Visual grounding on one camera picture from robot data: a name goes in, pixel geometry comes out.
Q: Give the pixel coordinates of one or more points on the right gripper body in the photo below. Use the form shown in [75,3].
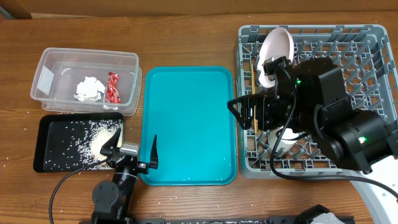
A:
[277,110]

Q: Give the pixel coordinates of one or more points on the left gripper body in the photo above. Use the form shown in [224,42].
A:
[141,167]

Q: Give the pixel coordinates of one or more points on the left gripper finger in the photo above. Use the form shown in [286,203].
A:
[154,159]
[112,142]

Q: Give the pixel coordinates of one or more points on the wooden chopstick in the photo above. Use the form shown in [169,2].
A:
[253,83]
[255,121]

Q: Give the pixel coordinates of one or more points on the white cup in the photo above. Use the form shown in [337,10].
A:
[287,141]

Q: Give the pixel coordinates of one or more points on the red snack wrapper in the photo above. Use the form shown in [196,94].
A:
[112,95]

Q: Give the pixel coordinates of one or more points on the white paper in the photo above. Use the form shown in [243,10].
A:
[89,90]

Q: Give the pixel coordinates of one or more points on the medium white plate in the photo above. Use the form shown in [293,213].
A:
[278,43]

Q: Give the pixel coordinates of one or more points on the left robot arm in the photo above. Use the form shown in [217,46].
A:
[112,198]

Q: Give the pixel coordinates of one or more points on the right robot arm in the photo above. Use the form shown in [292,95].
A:
[311,100]

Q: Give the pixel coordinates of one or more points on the spilled rice pile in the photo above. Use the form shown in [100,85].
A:
[75,144]

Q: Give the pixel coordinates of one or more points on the black tray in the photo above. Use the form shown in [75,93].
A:
[38,163]

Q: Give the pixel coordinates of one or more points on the teal serving tray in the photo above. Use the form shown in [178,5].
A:
[185,112]

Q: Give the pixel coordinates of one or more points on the clear plastic bin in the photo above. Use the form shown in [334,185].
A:
[60,70]

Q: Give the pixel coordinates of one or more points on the grey dish rack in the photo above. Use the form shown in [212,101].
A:
[370,76]

